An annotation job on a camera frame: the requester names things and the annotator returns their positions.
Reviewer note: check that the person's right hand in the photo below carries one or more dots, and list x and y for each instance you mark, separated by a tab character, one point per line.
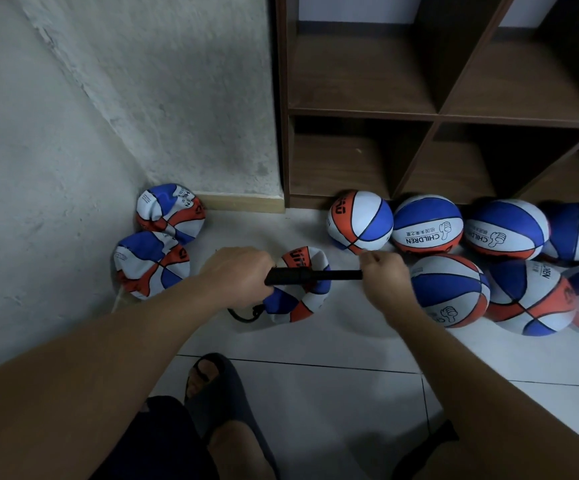
389	285

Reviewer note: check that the black sandal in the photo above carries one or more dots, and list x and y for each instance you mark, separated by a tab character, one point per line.
230	395
419	450

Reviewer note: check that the person's left foot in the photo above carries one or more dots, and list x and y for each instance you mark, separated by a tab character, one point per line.
241	455

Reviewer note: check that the brown wooden cubby shelf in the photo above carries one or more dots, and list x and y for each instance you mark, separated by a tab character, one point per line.
364	95

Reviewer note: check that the person's left hand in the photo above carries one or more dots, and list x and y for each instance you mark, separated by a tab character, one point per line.
237	277

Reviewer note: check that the person's right forearm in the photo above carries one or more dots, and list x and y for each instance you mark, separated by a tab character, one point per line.
509	405

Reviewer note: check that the black hand pump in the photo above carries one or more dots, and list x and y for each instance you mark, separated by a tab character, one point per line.
289	277

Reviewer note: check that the person's left forearm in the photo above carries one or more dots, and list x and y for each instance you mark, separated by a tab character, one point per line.
70	395

